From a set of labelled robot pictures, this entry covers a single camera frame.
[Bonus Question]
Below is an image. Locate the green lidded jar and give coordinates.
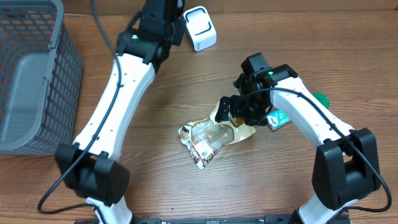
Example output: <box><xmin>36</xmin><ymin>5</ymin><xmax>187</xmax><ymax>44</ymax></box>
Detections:
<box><xmin>313</xmin><ymin>93</ymin><xmax>330</xmax><ymax>109</ymax></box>

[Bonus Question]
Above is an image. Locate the small green white carton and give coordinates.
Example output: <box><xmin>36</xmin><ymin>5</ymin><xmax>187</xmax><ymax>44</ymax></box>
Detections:
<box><xmin>267</xmin><ymin>110</ymin><xmax>291</xmax><ymax>130</ymax></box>

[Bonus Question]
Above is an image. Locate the white barcode scanner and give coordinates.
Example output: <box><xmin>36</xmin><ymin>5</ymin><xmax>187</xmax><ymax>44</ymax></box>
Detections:
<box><xmin>183</xmin><ymin>6</ymin><xmax>217</xmax><ymax>52</ymax></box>

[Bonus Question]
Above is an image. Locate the dark grey plastic basket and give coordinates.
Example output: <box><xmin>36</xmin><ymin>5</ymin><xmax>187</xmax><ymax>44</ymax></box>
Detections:
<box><xmin>1</xmin><ymin>0</ymin><xmax>83</xmax><ymax>155</ymax></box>

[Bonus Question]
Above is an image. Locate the brown pantree snack bag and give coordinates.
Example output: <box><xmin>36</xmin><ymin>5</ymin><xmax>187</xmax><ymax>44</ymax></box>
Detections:
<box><xmin>178</xmin><ymin>105</ymin><xmax>256</xmax><ymax>170</ymax></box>

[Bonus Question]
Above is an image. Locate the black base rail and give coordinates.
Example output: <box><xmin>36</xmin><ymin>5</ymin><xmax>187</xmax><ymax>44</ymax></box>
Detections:
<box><xmin>133</xmin><ymin>214</ymin><xmax>299</xmax><ymax>224</ymax></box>

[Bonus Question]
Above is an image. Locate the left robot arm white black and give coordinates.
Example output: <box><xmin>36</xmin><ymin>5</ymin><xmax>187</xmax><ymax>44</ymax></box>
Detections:
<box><xmin>55</xmin><ymin>1</ymin><xmax>185</xmax><ymax>223</ymax></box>

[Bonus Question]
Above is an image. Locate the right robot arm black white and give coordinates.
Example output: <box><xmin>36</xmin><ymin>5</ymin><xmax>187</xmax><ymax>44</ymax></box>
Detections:
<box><xmin>215</xmin><ymin>53</ymin><xmax>382</xmax><ymax>223</ymax></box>

